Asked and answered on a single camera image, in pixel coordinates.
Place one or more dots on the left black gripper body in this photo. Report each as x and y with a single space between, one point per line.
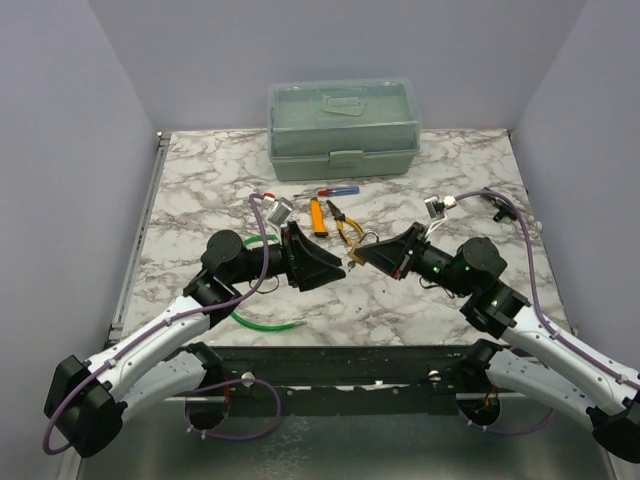
288 237

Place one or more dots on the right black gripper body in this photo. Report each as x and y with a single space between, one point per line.
419 247

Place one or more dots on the brass padlock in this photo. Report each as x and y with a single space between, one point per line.
354 254

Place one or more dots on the green cable lock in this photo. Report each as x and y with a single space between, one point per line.
259 327

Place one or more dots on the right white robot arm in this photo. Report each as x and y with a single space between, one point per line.
570 376

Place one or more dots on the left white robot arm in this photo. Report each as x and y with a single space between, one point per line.
89 400

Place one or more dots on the orange utility knife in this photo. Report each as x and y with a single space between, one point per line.
317 219

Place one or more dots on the yellow black pliers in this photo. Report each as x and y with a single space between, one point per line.
342 221

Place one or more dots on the red blue screwdriver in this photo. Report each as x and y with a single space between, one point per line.
330 192

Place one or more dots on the black T-shaped fitting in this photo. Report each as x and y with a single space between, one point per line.
503 209

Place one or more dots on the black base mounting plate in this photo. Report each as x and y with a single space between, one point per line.
348 381

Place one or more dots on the green translucent plastic toolbox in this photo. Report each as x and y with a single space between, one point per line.
342 129

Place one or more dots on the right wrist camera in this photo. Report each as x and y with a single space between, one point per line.
437 209

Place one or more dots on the left aluminium rail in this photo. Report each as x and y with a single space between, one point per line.
116 326

